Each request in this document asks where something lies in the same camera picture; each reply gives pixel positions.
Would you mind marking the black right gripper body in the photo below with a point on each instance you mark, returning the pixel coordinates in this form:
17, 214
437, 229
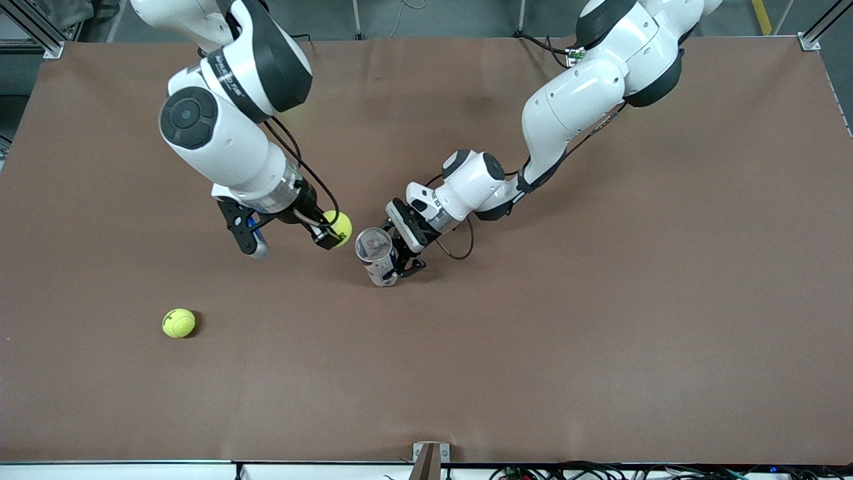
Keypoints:
304, 203

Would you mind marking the grey metal mounting plate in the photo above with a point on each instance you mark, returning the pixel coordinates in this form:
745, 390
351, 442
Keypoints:
445, 453

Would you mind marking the brown post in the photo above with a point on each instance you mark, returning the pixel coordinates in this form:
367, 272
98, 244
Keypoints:
426, 466

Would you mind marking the tennis ball Roland Garros print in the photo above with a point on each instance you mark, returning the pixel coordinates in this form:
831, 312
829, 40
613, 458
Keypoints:
343, 225

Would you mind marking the aluminium frame profile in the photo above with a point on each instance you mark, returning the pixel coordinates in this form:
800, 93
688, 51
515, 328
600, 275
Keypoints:
33, 30
812, 43

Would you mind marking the tennis ball Wilson 3 print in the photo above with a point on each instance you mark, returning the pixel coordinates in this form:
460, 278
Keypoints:
178, 323

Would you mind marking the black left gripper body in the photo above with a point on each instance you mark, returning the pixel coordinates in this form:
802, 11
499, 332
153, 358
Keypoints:
407, 234

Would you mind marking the grey fabric object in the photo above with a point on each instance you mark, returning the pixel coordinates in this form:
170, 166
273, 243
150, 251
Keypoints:
70, 13

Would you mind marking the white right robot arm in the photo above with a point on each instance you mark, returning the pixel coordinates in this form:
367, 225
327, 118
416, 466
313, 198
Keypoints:
226, 140

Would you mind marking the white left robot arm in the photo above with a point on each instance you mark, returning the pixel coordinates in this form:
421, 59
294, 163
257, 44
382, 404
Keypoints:
573, 100

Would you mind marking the metal stand leg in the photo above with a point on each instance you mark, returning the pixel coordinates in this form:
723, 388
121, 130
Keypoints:
357, 16
520, 16

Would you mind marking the clear tennis ball can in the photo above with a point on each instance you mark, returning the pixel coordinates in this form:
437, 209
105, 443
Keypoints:
381, 270

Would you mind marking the white table edge rail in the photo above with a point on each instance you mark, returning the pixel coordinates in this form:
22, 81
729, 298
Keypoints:
133, 472

